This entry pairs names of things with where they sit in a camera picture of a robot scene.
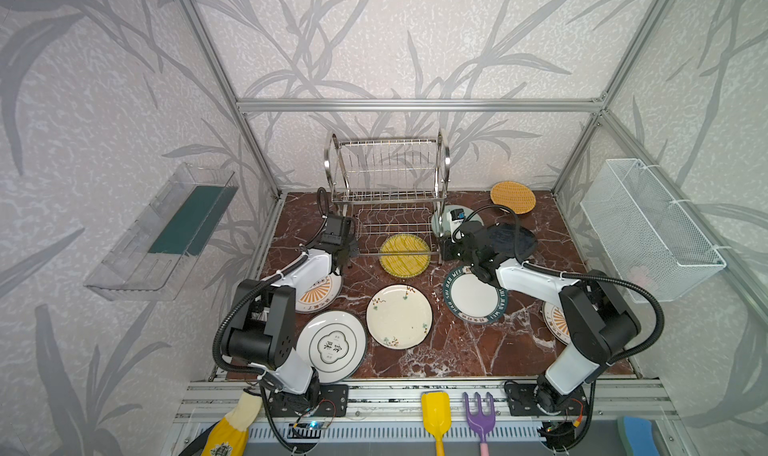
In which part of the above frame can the green rim white plate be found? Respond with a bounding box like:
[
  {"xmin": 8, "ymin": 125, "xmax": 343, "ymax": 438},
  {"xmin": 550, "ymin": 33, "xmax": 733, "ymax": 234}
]
[{"xmin": 443, "ymin": 266, "xmax": 508, "ymax": 325}]

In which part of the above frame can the right orange sunburst plate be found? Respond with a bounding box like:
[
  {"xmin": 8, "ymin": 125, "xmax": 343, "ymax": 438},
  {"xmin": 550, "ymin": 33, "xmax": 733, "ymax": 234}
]
[{"xmin": 542, "ymin": 302, "xmax": 571, "ymax": 345}]

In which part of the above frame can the white wire mesh basket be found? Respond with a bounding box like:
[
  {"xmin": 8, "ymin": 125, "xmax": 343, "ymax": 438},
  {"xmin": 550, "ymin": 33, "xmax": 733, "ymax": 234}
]
[{"xmin": 581, "ymin": 158, "xmax": 727, "ymax": 302}]

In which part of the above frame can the orange woven plate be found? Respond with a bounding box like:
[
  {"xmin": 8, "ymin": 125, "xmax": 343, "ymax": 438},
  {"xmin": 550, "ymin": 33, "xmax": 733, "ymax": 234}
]
[{"xmin": 490, "ymin": 181, "xmax": 536, "ymax": 215}]

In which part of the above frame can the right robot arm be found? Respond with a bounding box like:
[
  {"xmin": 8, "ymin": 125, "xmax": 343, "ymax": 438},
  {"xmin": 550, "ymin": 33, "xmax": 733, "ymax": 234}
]
[{"xmin": 440, "ymin": 220, "xmax": 665, "ymax": 405}]

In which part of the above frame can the clear plastic wall shelf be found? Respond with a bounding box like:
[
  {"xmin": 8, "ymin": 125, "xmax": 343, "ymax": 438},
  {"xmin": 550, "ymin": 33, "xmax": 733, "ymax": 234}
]
[{"xmin": 84, "ymin": 163, "xmax": 239, "ymax": 301}]

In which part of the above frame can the white plate black emblem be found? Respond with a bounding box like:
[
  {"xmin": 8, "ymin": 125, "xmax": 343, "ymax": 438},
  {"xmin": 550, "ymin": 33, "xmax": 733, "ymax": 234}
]
[{"xmin": 296, "ymin": 311, "xmax": 367, "ymax": 384}]

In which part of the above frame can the orange sunburst plate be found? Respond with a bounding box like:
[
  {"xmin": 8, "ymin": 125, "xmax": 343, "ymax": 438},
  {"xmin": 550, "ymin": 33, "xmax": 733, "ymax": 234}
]
[
  {"xmin": 295, "ymin": 273, "xmax": 343, "ymax": 314},
  {"xmin": 542, "ymin": 302, "xmax": 571, "ymax": 345}
]

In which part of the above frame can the light green flower plate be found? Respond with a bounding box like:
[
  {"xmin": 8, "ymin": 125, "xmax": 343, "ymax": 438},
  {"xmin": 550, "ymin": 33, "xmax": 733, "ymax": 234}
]
[{"xmin": 430, "ymin": 204, "xmax": 473, "ymax": 237}]

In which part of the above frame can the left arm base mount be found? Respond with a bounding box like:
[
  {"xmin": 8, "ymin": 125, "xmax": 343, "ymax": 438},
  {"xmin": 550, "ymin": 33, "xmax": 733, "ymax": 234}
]
[{"xmin": 265, "ymin": 384, "xmax": 349, "ymax": 418}]

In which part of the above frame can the steel dish rack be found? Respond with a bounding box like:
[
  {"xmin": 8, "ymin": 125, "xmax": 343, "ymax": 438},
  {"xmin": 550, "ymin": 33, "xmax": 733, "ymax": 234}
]
[{"xmin": 323, "ymin": 133, "xmax": 451, "ymax": 257}]

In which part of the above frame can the left orange sunburst plate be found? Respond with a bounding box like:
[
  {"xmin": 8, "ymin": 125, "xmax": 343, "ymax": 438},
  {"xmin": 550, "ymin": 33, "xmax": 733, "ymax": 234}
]
[{"xmin": 295, "ymin": 273, "xmax": 343, "ymax": 314}]

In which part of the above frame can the purple toy fork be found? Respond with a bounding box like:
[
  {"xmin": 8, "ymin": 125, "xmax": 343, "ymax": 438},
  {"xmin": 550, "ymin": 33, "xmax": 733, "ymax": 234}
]
[{"xmin": 462, "ymin": 392, "xmax": 496, "ymax": 456}]

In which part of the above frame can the yellow toy shovel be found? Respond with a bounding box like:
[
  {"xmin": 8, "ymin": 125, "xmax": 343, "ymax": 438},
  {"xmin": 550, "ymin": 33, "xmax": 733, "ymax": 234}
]
[{"xmin": 421, "ymin": 391, "xmax": 452, "ymax": 456}]

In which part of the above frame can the blue green sponge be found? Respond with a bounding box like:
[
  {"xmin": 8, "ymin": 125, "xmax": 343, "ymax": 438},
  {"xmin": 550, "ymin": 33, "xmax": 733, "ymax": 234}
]
[{"xmin": 617, "ymin": 416, "xmax": 660, "ymax": 456}]

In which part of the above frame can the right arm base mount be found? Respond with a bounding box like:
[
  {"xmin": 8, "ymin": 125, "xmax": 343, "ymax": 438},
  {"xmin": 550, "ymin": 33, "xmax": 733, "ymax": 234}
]
[{"xmin": 503, "ymin": 380, "xmax": 587, "ymax": 417}]

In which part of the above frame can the yellow green woven plate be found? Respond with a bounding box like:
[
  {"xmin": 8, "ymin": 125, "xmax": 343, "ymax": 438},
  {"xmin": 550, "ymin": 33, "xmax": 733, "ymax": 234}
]
[{"xmin": 380, "ymin": 233, "xmax": 431, "ymax": 279}]

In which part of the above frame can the yellow banana toy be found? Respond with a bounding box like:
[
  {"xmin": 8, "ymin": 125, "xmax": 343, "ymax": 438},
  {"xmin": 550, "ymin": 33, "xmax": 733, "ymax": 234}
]
[{"xmin": 202, "ymin": 391, "xmax": 263, "ymax": 456}]

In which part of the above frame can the cream floral plate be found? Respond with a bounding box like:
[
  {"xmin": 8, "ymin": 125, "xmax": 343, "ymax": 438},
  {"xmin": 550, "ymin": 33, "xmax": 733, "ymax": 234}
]
[{"xmin": 366, "ymin": 284, "xmax": 433, "ymax": 350}]

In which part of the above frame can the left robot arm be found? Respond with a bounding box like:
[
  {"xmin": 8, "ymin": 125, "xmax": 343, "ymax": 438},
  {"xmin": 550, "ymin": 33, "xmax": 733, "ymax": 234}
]
[{"xmin": 212, "ymin": 215, "xmax": 356, "ymax": 397}]

